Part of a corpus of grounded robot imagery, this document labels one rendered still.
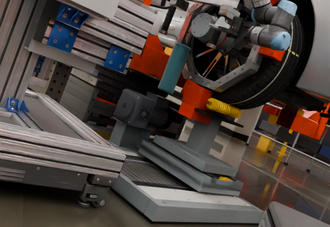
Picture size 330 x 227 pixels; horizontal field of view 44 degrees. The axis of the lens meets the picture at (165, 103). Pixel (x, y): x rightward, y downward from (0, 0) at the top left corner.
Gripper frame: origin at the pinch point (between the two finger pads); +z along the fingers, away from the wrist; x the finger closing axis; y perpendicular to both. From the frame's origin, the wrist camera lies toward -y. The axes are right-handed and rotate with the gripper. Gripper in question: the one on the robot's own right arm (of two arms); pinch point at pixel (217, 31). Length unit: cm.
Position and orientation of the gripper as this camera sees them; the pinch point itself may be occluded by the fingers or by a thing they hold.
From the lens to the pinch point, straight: 187.6
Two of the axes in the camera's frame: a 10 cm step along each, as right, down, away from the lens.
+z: -6.4, -3.1, 7.0
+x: -6.7, -2.2, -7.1
